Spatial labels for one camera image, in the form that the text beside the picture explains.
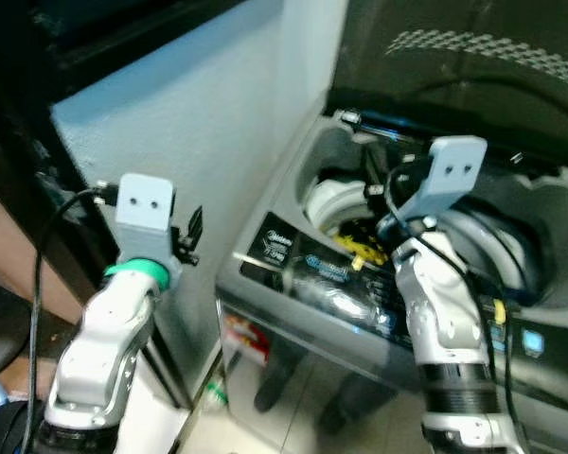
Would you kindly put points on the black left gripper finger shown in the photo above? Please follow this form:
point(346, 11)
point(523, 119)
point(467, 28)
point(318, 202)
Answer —
point(195, 225)

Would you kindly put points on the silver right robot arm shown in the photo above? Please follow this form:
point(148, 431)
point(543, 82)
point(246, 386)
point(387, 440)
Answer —
point(440, 322)

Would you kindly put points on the dark washing machine lid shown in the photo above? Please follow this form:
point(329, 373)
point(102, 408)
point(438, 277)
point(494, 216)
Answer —
point(454, 90)

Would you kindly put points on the grey top-load washing machine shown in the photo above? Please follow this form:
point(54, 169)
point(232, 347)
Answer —
point(308, 161)

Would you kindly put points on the white washer drum rim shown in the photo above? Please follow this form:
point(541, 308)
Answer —
point(327, 203)

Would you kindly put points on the yellow black cloth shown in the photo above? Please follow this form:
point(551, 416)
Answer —
point(360, 251)

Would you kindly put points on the red white washer sticker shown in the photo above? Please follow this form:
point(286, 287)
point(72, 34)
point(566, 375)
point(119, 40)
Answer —
point(246, 342)

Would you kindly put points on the black washer control panel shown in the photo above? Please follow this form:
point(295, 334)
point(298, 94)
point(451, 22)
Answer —
point(303, 274)

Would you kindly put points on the green capped plastic bottle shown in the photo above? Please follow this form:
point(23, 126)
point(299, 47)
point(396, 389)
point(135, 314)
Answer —
point(214, 395)

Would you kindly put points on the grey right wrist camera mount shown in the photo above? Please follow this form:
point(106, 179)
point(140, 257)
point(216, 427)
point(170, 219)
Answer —
point(454, 165)

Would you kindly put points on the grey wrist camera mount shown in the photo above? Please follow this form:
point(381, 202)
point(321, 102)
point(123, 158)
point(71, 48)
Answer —
point(144, 213)
point(454, 165)

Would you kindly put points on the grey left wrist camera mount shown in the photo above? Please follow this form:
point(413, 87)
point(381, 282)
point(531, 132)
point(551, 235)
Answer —
point(144, 213)

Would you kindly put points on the dark window frame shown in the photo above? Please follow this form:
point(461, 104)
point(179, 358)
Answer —
point(76, 38)

